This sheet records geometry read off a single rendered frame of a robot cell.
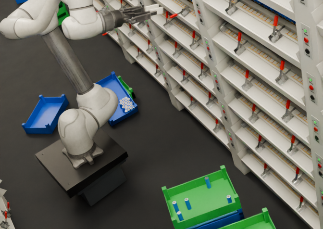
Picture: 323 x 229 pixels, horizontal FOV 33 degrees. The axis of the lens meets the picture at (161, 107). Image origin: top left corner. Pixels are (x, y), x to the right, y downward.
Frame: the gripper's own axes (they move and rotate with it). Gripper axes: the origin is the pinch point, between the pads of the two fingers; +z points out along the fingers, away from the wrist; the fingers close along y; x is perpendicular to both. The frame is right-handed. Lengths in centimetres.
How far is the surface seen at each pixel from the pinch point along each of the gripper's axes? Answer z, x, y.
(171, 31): 22.2, 26.0, 25.0
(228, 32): 21.5, 5.1, -26.6
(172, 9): 16.1, 8.1, 12.6
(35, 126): -38, 116, 107
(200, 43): 25.5, 23.5, 2.3
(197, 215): -10, 70, -56
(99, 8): 32, 63, 152
